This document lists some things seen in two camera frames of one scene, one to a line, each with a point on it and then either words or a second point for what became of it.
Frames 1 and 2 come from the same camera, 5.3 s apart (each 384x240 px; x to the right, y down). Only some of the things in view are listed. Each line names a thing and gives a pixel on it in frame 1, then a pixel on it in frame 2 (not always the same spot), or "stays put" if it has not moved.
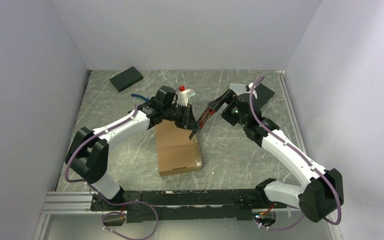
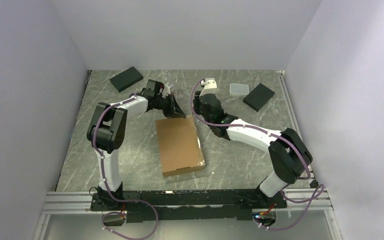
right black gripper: x=227 y=97 to x=196 y=101
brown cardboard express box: x=176 y=152 stays put
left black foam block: x=126 y=78 stays put
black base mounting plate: x=181 y=205 stays put
